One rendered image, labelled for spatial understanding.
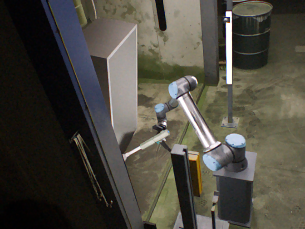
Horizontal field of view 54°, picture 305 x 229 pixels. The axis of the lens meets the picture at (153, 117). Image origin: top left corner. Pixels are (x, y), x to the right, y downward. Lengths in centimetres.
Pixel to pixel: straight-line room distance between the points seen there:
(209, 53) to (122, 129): 177
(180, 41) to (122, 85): 163
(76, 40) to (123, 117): 196
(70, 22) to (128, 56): 148
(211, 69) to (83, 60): 322
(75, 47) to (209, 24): 298
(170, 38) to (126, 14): 70
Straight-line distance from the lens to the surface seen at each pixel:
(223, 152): 229
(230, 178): 247
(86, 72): 144
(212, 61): 440
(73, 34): 137
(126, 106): 313
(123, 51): 278
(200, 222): 204
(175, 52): 447
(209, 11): 411
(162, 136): 260
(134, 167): 346
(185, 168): 129
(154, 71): 476
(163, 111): 281
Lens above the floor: 252
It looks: 37 degrees down
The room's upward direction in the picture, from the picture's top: 12 degrees counter-clockwise
